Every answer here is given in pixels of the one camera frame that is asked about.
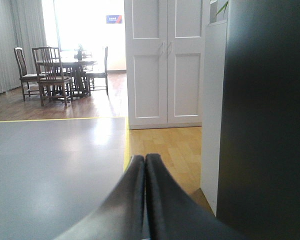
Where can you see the round wooden dining table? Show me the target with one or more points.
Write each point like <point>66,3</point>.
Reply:
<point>75,69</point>

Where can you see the wooden chair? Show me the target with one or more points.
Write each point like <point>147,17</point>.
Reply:
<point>24,76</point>
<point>99,74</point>
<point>52,83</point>

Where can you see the white double door wardrobe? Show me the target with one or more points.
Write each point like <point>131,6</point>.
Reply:
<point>165,48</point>

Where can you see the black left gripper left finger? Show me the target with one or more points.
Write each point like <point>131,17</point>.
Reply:
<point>120,216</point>

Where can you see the blue wall sign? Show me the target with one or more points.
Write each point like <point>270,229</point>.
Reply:
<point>114,19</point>

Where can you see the grey vertical blinds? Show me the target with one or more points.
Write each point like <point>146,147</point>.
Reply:
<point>21,25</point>

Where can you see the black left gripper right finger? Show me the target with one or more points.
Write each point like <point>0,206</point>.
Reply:
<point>172,214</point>

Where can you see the wooden chair front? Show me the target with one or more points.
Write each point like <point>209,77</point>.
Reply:
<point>52,83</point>

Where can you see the wooden chair left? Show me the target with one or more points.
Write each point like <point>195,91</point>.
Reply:
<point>24,76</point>

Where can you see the wooden chair right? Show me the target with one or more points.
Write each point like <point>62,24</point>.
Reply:
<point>99,74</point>

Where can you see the dark grey fridge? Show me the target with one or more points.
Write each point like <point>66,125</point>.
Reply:
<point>259,163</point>

